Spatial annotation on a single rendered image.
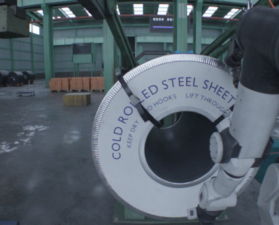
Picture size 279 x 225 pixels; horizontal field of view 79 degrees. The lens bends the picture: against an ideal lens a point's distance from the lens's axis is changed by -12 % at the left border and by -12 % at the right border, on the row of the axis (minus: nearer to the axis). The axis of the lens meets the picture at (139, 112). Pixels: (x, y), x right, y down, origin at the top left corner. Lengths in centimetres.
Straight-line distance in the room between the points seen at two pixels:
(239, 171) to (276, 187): 16
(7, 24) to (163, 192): 133
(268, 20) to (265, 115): 17
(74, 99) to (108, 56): 229
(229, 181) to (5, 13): 106
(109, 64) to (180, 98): 476
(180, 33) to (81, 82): 783
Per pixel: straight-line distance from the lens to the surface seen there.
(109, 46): 585
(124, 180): 134
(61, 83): 1264
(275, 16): 34
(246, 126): 41
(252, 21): 38
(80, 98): 716
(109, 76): 581
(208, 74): 119
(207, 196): 64
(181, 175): 146
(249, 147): 43
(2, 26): 103
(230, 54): 105
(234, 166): 49
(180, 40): 590
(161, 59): 113
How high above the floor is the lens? 127
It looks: 13 degrees down
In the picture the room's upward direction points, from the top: straight up
